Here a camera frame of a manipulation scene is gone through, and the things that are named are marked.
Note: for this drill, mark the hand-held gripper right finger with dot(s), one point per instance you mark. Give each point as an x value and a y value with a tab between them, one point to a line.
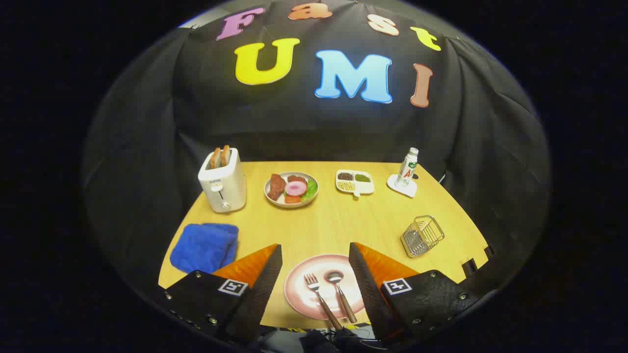
365	284

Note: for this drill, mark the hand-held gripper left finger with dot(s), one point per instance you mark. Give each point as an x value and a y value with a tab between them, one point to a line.
267	282

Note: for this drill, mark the pink plate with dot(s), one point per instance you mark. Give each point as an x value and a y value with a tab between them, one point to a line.
299	294

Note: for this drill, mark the blue towel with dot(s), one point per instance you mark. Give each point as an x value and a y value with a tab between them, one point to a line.
203	247

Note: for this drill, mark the grey food plate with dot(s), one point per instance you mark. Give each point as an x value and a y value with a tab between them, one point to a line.
271	198

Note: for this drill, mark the orange carrot piece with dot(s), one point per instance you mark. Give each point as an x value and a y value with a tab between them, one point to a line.
292	199

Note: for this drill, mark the large brown steak piece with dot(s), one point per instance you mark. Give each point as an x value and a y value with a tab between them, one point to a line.
276	187

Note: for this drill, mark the white divided tray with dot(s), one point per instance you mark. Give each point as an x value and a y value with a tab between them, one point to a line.
365	188

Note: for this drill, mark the pink ham slice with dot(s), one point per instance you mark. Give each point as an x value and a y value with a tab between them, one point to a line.
296	189

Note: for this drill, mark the pile of yellow beans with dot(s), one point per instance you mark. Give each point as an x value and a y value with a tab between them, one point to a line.
346	186

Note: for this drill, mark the white toaster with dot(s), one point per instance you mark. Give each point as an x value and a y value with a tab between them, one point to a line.
225	189

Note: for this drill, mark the green lettuce leaf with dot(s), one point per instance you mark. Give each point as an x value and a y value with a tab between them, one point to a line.
310	189

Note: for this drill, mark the white square coaster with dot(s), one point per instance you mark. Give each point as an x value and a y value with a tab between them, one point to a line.
409	190

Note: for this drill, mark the black table edge clamp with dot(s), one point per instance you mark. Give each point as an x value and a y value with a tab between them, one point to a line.
469	267
489	251

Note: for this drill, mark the pile of green beans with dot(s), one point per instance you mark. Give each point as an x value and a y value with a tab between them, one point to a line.
362	178

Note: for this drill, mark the small brown meat piece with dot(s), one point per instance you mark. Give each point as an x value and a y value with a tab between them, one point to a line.
296	178

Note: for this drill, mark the pile of dark brown beans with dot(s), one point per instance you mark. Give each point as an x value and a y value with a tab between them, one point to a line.
345	176

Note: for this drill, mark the white drink bottle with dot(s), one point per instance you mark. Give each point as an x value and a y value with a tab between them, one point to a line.
406	171

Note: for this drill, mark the brown toast slice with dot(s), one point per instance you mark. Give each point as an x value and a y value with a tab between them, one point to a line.
225	155
215	158

